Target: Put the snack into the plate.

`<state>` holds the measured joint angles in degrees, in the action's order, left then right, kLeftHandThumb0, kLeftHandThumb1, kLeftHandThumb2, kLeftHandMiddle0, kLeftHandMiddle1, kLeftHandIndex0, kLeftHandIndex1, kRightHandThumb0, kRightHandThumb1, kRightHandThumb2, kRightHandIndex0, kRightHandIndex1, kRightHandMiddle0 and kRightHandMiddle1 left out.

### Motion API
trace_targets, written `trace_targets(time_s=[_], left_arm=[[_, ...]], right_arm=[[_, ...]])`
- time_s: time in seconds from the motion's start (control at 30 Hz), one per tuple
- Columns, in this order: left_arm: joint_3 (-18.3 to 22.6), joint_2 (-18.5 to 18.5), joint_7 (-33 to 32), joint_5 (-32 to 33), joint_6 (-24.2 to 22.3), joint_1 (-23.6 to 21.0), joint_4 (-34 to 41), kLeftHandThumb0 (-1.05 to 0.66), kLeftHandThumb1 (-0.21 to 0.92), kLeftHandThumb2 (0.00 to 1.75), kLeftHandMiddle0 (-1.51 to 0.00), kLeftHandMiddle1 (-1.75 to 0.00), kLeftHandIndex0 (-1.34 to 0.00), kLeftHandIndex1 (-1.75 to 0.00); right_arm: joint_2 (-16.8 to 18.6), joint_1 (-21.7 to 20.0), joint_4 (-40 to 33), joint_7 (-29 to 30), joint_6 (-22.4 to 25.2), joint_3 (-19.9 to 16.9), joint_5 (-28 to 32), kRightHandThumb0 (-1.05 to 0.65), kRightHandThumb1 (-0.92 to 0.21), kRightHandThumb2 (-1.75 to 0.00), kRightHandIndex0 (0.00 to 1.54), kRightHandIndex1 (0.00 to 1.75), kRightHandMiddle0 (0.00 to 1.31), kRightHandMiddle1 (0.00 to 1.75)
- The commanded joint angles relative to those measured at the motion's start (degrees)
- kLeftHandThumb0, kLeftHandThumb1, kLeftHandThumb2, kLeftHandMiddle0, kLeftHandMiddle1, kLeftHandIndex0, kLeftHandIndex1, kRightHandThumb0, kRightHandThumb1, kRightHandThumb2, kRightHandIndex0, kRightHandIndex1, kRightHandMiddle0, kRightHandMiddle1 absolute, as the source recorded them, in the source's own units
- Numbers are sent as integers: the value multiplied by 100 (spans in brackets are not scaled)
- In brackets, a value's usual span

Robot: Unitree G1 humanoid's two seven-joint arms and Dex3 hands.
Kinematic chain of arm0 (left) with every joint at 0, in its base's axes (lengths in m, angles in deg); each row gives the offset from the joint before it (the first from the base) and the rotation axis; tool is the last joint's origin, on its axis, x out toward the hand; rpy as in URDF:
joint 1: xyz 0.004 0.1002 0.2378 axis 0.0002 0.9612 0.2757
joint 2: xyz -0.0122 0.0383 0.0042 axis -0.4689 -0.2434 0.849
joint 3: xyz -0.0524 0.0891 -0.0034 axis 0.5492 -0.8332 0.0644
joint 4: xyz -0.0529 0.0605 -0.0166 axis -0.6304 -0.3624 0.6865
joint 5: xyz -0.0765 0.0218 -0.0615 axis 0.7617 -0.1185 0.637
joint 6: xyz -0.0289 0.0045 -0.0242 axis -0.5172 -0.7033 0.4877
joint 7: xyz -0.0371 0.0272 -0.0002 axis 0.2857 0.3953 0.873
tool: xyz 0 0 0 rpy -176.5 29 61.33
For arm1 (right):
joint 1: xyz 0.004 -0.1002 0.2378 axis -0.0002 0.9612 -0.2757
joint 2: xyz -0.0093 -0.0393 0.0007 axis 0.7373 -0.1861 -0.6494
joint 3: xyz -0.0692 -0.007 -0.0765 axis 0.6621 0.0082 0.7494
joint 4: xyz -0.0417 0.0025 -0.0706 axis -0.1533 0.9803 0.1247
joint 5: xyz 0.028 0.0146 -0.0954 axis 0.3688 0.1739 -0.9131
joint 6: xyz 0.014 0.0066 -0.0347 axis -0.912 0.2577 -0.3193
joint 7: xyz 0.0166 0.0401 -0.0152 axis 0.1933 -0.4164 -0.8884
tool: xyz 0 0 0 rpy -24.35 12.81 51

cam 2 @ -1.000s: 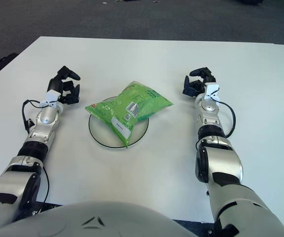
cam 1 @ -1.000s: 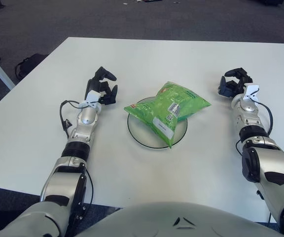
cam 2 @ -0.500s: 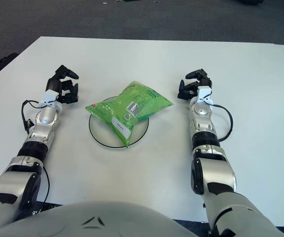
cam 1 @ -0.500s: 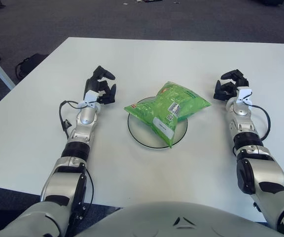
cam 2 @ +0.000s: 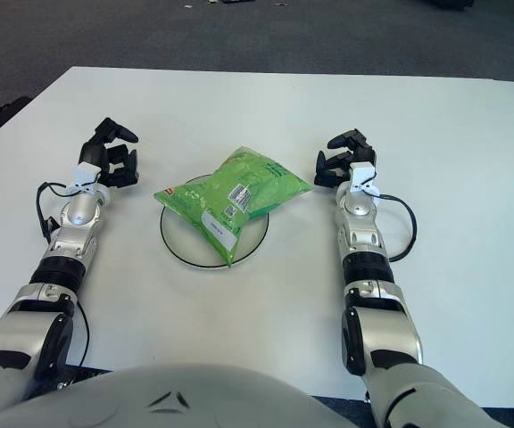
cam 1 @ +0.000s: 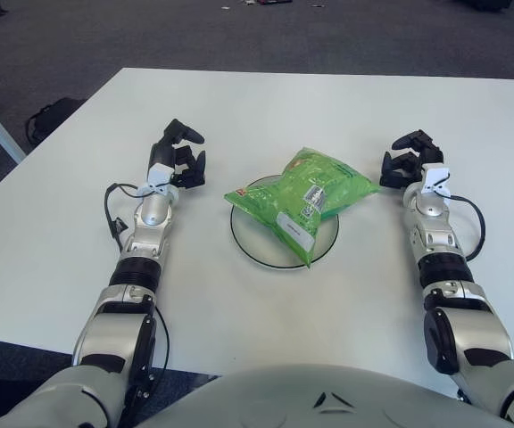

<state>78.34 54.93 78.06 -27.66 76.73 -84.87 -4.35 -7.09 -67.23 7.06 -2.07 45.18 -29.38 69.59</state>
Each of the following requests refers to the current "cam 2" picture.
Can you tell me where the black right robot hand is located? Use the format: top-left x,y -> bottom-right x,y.
313,128 -> 377,188

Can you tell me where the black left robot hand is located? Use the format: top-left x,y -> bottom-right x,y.
78,117 -> 141,188

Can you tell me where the green snack bag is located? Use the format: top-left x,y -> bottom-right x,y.
153,144 -> 314,268

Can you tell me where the white plate with black rim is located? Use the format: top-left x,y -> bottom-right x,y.
159,174 -> 270,270

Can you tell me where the black bag on floor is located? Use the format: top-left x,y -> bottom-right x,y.
0,96 -> 33,137

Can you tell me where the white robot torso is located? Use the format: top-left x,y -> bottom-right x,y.
0,361 -> 365,428

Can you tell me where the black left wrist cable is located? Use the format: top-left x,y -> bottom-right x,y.
36,180 -> 102,244

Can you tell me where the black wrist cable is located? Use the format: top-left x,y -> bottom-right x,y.
36,180 -> 102,244
368,186 -> 419,262

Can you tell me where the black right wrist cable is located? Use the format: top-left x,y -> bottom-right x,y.
368,186 -> 419,262

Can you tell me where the thin black elbow cable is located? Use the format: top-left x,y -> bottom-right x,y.
73,300 -> 91,366

